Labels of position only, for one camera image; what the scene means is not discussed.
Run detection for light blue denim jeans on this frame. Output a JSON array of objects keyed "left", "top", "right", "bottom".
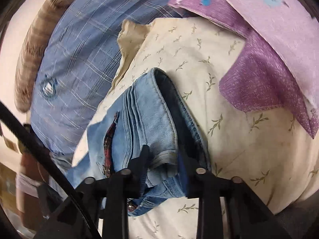
[{"left": 66, "top": 68, "right": 211, "bottom": 216}]

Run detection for cream leaf print bedsheet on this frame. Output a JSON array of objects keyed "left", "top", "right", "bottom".
[{"left": 72, "top": 17, "right": 318, "bottom": 238}]

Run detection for blue plaid quilt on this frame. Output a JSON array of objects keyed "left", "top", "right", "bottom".
[{"left": 31, "top": 0, "right": 177, "bottom": 172}]

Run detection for purple pink shirt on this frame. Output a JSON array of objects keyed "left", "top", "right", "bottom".
[{"left": 168, "top": 0, "right": 318, "bottom": 138}]

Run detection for brown striped pillow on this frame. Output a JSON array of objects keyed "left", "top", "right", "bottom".
[{"left": 14, "top": 0, "right": 74, "bottom": 113}]

